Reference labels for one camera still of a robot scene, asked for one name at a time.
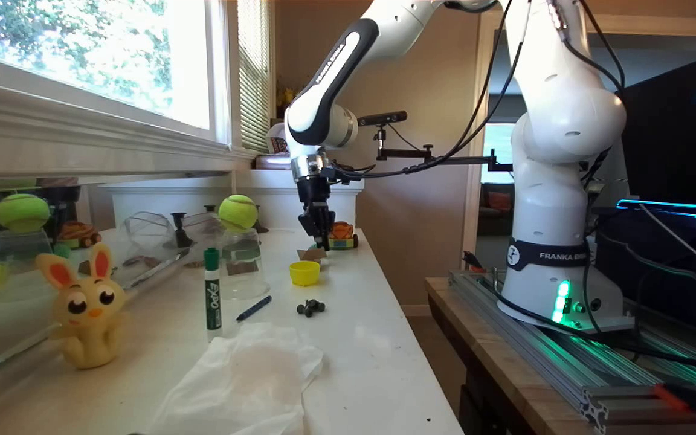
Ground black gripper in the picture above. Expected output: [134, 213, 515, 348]
[298, 175, 339, 245]

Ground orange toy car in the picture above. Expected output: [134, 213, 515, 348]
[326, 220, 360, 253]

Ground small black wheeled toy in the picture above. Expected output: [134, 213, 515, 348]
[295, 298, 330, 320]

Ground mirror panel along counter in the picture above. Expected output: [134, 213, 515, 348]
[0, 173, 231, 383]

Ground wooden star puzzle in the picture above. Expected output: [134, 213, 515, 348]
[298, 245, 331, 267]

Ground yellow-green tennis ball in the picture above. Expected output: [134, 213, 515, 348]
[217, 193, 262, 234]

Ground clear glass jar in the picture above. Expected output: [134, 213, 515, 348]
[221, 228, 266, 280]

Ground dark blue pen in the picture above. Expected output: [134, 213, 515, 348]
[235, 296, 277, 325]

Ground green dry-erase marker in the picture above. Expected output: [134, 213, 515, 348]
[200, 245, 226, 335]

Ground dark candlestick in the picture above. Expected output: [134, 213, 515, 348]
[171, 211, 196, 249]

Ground white window blinds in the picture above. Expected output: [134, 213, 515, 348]
[237, 0, 274, 156]

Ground clear plastic container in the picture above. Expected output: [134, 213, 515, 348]
[117, 211, 206, 274]

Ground white plastic bag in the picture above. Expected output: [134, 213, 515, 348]
[150, 321, 326, 435]

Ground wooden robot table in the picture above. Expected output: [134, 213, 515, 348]
[425, 274, 696, 435]

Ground yellow bunny plush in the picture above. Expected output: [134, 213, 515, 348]
[34, 239, 130, 373]

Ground blue-lit computer case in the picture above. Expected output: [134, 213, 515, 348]
[598, 196, 696, 342]

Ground black monitor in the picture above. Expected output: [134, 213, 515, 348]
[612, 47, 696, 213]

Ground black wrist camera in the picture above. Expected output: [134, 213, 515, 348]
[326, 162, 358, 184]

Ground black stereo camera bar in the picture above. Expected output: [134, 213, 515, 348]
[358, 110, 408, 128]

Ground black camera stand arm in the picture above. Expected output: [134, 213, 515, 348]
[370, 124, 518, 175]

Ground window with white frame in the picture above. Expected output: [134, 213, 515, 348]
[0, 0, 235, 176]

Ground aluminium extrusion rail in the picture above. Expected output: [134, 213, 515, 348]
[451, 269, 696, 430]

